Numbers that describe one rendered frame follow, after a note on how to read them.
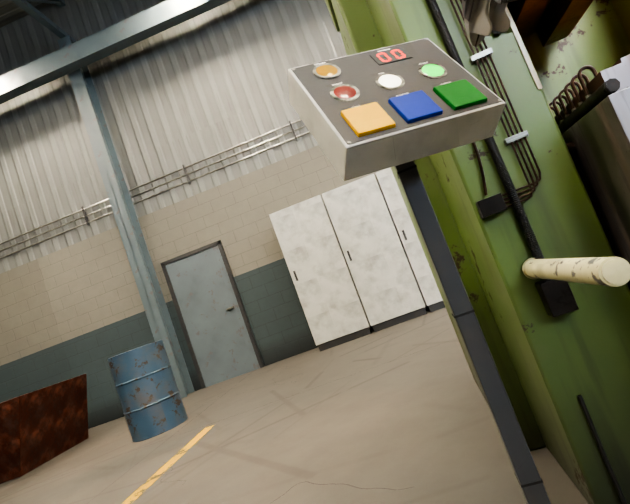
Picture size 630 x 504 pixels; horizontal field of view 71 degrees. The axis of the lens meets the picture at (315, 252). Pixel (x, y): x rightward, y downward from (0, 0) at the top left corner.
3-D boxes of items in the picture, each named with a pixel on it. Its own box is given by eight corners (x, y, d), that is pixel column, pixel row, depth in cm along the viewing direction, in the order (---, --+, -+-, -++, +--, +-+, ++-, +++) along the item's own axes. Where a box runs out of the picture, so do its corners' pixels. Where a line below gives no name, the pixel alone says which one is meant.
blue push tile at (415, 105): (443, 110, 81) (422, 89, 85) (408, 119, 79) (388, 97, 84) (441, 118, 83) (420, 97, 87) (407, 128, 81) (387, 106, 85)
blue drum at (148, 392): (173, 430, 433) (146, 344, 442) (120, 448, 439) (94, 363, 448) (197, 412, 492) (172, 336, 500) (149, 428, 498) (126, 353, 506)
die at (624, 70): (714, 57, 90) (696, 21, 91) (612, 99, 94) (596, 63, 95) (618, 122, 131) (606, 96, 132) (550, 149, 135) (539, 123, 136)
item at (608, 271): (642, 282, 65) (627, 248, 65) (605, 294, 66) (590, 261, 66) (548, 274, 108) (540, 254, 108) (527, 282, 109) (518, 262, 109)
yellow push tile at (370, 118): (396, 122, 79) (376, 100, 83) (358, 133, 77) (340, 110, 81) (394, 131, 80) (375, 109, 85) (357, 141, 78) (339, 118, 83)
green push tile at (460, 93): (488, 98, 84) (465, 78, 88) (455, 106, 82) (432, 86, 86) (486, 106, 85) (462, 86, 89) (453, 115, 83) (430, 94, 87)
